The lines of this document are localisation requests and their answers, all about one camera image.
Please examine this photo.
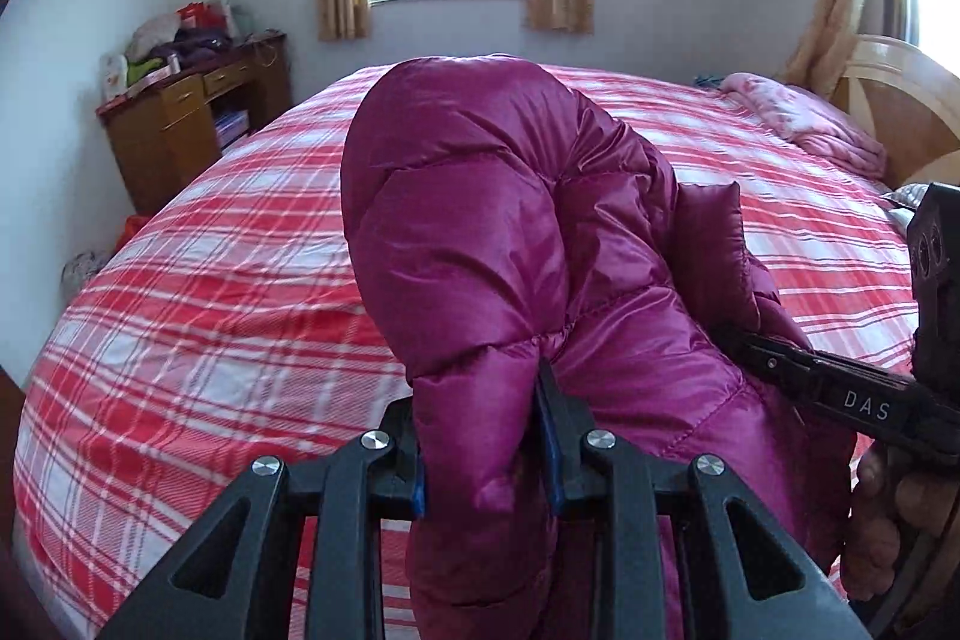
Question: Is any brown wooden desk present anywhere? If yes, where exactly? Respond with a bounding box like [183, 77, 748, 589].
[98, 31, 293, 216]

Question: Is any clutter pile on desk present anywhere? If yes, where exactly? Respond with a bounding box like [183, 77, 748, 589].
[99, 0, 256, 104]

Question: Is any red plaid bed sheet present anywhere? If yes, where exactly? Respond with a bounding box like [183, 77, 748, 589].
[13, 67, 916, 638]

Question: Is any magenta puffer jacket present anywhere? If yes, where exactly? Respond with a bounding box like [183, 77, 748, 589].
[342, 57, 854, 638]

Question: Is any patterned cloth on floor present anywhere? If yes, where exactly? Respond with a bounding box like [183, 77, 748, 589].
[60, 250, 110, 304]

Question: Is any striped pillow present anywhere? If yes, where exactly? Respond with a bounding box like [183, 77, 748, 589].
[884, 182, 929, 213]

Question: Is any red plastic bag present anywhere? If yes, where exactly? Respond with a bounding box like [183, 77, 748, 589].
[114, 214, 149, 253]

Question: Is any right hand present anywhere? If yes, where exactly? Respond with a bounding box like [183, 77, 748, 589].
[841, 443, 958, 614]

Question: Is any pink folded quilt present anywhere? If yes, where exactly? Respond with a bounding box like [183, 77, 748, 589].
[719, 71, 887, 181]

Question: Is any wooden headboard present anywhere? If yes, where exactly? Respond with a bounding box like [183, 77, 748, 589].
[830, 34, 960, 188]

